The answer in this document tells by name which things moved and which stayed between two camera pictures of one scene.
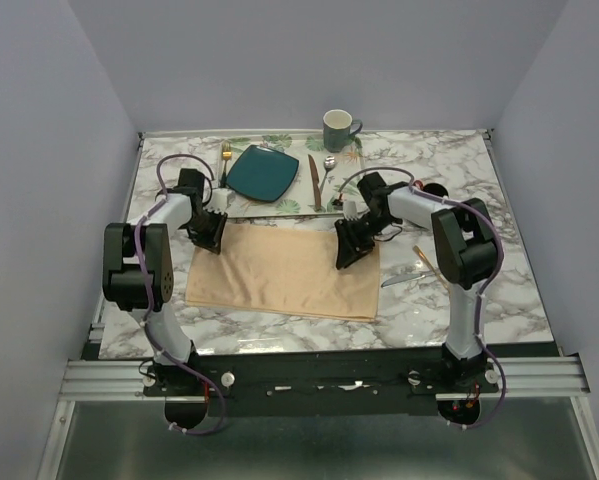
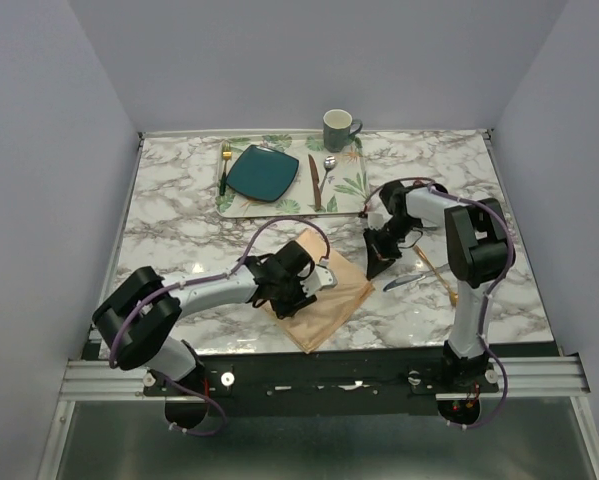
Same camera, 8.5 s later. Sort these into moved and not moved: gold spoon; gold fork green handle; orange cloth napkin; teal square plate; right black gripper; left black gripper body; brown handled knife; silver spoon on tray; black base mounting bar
Moved: left black gripper body; orange cloth napkin; right black gripper
Not moved: black base mounting bar; gold spoon; brown handled knife; teal square plate; gold fork green handle; silver spoon on tray
